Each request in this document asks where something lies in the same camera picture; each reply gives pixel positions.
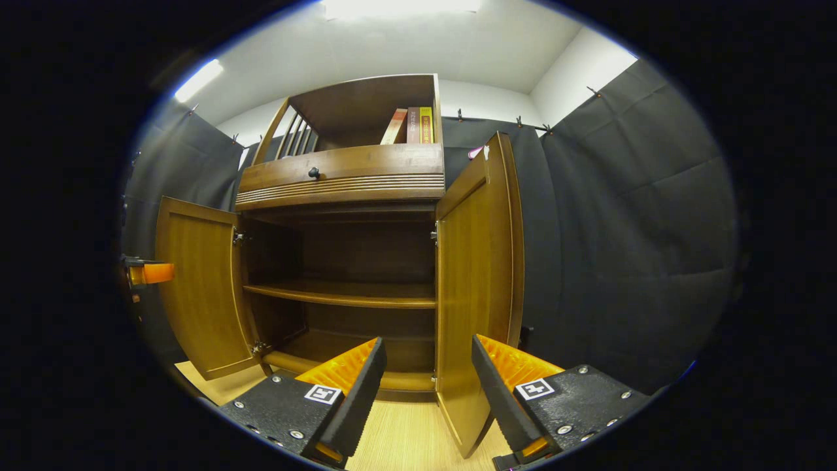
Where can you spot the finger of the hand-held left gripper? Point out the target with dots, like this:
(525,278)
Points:
(157,273)

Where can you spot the tan red book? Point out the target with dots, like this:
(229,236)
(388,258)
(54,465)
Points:
(394,127)

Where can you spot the small ceiling light panel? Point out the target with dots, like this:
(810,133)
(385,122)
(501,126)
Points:
(198,80)

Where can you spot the wide ceiling light panel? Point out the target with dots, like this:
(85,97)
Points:
(402,8)

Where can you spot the black backdrop cloth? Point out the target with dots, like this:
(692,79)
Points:
(621,229)

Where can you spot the dark brown slim book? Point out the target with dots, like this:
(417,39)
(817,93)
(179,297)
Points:
(413,125)

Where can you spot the wooden cabinet door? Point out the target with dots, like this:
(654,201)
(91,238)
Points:
(471,294)
(203,288)

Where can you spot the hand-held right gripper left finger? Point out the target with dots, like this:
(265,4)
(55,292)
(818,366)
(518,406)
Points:
(363,399)

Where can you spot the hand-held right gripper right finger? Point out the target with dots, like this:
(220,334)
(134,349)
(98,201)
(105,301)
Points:
(503,405)

